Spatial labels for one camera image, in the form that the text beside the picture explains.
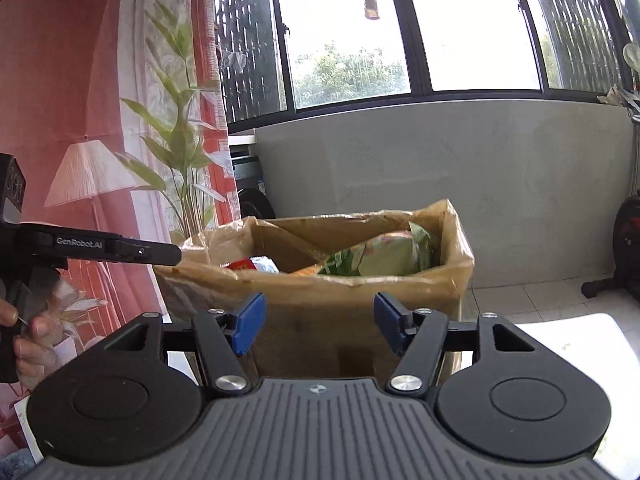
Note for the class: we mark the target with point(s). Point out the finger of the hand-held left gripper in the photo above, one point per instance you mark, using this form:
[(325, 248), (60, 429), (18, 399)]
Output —
[(150, 254)]

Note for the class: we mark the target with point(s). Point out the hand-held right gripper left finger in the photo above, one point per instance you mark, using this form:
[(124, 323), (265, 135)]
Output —
[(247, 322)]

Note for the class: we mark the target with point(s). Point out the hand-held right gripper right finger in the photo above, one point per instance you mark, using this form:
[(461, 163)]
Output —
[(390, 322)]

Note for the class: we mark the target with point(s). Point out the pale green snack bag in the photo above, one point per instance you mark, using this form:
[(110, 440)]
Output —
[(390, 255)]

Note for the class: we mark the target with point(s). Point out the brown cardboard box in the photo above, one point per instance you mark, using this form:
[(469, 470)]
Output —
[(320, 320)]

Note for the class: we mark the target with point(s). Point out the orange snack bag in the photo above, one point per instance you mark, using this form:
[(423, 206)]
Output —
[(306, 270)]

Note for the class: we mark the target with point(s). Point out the person's left hand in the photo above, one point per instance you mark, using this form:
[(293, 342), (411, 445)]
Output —
[(35, 355)]

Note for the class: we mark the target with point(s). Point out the red white snack packet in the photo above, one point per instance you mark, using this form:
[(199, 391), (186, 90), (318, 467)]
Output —
[(247, 264)]

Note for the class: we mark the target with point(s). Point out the dark round appliance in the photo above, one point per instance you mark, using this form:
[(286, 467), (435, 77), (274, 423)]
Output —
[(252, 190)]

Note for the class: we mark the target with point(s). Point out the red printed curtain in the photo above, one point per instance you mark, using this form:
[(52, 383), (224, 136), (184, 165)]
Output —
[(75, 110)]

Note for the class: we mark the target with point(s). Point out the floral tablecloth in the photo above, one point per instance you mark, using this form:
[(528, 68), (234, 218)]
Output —
[(590, 340)]

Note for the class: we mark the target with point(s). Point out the blue fuzzy cloth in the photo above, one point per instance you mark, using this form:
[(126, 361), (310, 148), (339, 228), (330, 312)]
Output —
[(15, 465)]

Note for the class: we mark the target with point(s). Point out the black exercise bike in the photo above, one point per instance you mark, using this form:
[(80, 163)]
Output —
[(627, 240)]

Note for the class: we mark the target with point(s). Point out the black framed window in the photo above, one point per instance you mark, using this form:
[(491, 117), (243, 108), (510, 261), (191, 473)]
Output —
[(400, 35)]

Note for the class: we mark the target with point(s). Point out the white round cloth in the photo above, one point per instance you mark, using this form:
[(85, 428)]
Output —
[(632, 60)]

